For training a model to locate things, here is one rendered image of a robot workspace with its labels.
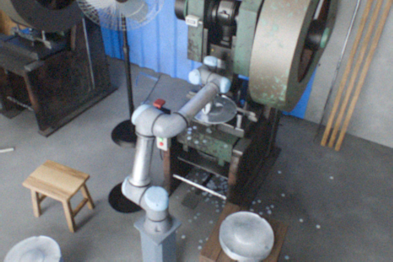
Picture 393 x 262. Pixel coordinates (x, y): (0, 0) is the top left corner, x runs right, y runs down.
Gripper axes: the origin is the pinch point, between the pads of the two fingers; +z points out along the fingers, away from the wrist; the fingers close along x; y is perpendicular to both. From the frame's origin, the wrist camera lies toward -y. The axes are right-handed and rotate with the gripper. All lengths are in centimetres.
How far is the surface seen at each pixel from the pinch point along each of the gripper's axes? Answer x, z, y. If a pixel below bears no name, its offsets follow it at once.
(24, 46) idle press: 172, 12, 14
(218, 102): -1.5, 0.6, 14.9
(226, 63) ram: -4.4, -28.3, 13.6
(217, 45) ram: 2.5, -37.4, 14.0
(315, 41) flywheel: -49, -55, 14
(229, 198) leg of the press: -26, 54, -7
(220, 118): -9.5, 1.1, 1.3
